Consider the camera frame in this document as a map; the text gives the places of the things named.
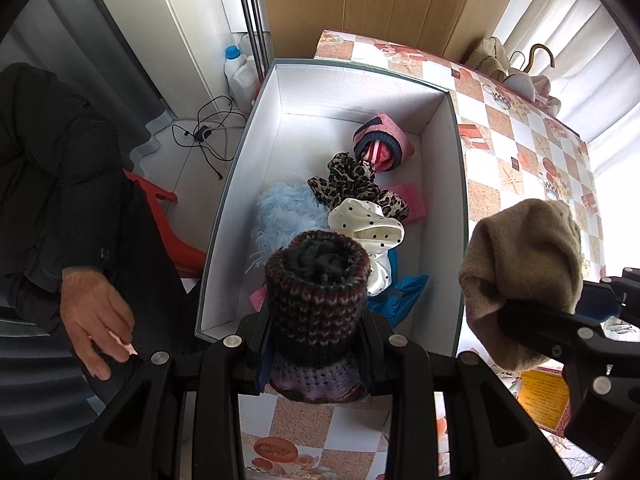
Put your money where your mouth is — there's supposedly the white curtain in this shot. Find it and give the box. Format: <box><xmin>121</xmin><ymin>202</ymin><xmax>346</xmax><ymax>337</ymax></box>
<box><xmin>492</xmin><ymin>0</ymin><xmax>640</xmax><ymax>281</ymax></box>

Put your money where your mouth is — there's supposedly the pale pink cloth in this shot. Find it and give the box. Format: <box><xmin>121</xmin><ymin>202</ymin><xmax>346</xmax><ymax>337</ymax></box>
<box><xmin>530</xmin><ymin>75</ymin><xmax>563</xmax><ymax>118</ymax></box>

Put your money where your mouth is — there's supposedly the red plastic stool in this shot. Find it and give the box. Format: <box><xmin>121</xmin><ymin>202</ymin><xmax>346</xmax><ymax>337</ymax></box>
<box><xmin>122</xmin><ymin>169</ymin><xmax>207</xmax><ymax>278</ymax></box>

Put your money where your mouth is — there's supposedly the light blue fluffy scarf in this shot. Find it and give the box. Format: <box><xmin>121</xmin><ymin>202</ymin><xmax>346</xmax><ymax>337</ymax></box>
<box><xmin>248</xmin><ymin>182</ymin><xmax>331</xmax><ymax>273</ymax></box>

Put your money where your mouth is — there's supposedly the white cardboard box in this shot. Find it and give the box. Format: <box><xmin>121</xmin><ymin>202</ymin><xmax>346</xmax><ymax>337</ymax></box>
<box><xmin>194</xmin><ymin>58</ymin><xmax>470</xmax><ymax>358</ymax></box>

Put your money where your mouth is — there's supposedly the gold hanger hook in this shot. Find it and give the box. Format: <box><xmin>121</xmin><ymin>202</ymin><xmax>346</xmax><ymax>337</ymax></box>
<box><xmin>527</xmin><ymin>44</ymin><xmax>557</xmax><ymax>73</ymax></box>

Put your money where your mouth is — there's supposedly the black cable with adapter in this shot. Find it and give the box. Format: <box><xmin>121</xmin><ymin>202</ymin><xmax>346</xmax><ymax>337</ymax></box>
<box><xmin>171</xmin><ymin>95</ymin><xmax>248</xmax><ymax>181</ymax></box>

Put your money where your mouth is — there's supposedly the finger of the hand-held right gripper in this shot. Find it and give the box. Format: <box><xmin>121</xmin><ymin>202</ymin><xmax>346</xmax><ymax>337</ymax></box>
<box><xmin>497</xmin><ymin>301</ymin><xmax>608</xmax><ymax>364</ymax></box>
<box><xmin>580</xmin><ymin>267</ymin><xmax>640</xmax><ymax>321</ymax></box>

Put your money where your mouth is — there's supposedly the grey cap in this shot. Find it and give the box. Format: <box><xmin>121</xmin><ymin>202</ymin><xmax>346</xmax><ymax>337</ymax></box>
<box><xmin>502</xmin><ymin>72</ymin><xmax>536</xmax><ymax>103</ymax></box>

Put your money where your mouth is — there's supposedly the small pink sponge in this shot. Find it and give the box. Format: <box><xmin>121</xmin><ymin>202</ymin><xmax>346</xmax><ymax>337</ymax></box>
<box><xmin>390</xmin><ymin>182</ymin><xmax>428</xmax><ymax>226</ymax></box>

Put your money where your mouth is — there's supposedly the grey ribbed seat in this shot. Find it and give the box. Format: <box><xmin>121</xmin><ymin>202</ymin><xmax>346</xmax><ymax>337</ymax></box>
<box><xmin>0</xmin><ymin>320</ymin><xmax>101</xmax><ymax>466</ymax></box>

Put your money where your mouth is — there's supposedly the beige plush cloth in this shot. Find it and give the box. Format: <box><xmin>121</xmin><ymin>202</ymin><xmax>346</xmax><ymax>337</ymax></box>
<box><xmin>465</xmin><ymin>36</ymin><xmax>511</xmax><ymax>81</ymax></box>

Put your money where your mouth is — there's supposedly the white bottle with blue cap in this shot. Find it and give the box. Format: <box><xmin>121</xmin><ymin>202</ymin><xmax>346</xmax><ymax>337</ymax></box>
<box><xmin>223</xmin><ymin>46</ymin><xmax>248</xmax><ymax>98</ymax></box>

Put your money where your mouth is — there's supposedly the beige knitted hat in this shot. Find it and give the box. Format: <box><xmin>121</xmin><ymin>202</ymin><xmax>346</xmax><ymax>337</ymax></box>
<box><xmin>459</xmin><ymin>199</ymin><xmax>583</xmax><ymax>372</ymax></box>

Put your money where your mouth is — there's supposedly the grey pole with red cap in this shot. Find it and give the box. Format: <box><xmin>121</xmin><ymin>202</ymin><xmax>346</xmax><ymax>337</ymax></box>
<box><xmin>242</xmin><ymin>0</ymin><xmax>273</xmax><ymax>68</ymax></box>

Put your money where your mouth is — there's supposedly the checkered tablecloth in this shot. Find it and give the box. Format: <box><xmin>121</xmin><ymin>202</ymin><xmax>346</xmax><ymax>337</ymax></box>
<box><xmin>237</xmin><ymin>29</ymin><xmax>608</xmax><ymax>480</ymax></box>

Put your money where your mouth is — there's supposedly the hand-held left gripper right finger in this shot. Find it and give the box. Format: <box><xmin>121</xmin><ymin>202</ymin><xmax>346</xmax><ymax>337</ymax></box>
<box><xmin>357</xmin><ymin>310</ymin><xmax>573</xmax><ymax>480</ymax></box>

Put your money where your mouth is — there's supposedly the white polka dot cloth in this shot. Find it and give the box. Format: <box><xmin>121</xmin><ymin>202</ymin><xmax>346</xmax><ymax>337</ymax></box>
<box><xmin>327</xmin><ymin>198</ymin><xmax>405</xmax><ymax>297</ymax></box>

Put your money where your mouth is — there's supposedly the pink striped knitted hat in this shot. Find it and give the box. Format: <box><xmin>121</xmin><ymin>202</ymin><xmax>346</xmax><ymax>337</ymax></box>
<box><xmin>353</xmin><ymin>114</ymin><xmax>416</xmax><ymax>173</ymax></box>

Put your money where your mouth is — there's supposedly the blue cloth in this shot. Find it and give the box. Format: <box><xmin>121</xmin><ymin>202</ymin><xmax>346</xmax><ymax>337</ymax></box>
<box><xmin>367</xmin><ymin>249</ymin><xmax>431</xmax><ymax>333</ymax></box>

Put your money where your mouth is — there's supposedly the leopard print scarf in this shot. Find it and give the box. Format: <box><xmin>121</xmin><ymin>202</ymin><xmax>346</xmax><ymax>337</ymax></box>
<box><xmin>306</xmin><ymin>152</ymin><xmax>410</xmax><ymax>223</ymax></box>

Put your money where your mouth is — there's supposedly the grey pole with red hook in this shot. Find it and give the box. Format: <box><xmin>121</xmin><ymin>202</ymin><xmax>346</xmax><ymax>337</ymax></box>
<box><xmin>206</xmin><ymin>0</ymin><xmax>265</xmax><ymax>86</ymax></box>

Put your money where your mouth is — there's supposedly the dark knitted hat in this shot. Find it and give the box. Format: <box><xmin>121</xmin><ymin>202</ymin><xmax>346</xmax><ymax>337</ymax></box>
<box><xmin>265</xmin><ymin>230</ymin><xmax>372</xmax><ymax>405</ymax></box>

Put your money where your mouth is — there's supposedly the white plastic jug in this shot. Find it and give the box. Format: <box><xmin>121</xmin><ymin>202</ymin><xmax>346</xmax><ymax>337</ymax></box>
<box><xmin>232</xmin><ymin>57</ymin><xmax>261</xmax><ymax>116</ymax></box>

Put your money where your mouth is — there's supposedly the yellow packet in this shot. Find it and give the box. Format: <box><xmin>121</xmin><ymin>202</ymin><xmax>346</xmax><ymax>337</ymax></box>
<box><xmin>516</xmin><ymin>367</ymin><xmax>571</xmax><ymax>431</ymax></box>

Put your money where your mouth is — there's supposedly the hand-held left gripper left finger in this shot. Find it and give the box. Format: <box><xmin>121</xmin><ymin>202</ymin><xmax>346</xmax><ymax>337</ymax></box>
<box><xmin>55</xmin><ymin>310</ymin><xmax>281</xmax><ymax>480</ymax></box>

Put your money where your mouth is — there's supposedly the grey curtain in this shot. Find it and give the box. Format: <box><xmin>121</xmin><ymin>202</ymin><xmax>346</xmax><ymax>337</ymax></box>
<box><xmin>10</xmin><ymin>0</ymin><xmax>171</xmax><ymax>161</ymax></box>

